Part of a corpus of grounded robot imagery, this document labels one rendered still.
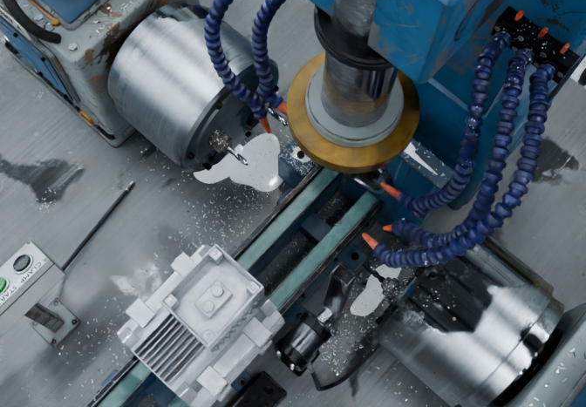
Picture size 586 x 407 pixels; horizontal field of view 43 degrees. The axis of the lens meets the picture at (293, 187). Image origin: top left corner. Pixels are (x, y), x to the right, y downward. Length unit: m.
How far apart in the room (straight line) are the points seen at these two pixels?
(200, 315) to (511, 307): 0.46
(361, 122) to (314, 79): 0.09
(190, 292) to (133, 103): 0.34
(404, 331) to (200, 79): 0.51
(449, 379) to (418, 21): 0.63
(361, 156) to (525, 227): 0.66
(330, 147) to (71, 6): 0.55
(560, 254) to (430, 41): 0.94
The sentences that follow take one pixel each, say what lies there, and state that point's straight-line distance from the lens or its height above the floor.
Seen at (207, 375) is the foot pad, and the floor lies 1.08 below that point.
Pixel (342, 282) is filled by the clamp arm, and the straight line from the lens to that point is 1.02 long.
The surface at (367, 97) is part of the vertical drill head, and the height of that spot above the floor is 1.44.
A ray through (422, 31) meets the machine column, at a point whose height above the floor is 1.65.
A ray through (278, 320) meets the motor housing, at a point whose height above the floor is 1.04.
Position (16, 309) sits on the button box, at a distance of 1.28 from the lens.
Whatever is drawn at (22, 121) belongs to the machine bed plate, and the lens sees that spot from 1.68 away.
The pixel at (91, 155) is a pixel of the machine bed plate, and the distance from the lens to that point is 1.61.
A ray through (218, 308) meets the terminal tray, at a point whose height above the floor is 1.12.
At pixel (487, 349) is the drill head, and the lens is 1.14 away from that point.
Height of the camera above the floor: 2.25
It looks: 70 degrees down
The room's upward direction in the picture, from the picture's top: 2 degrees clockwise
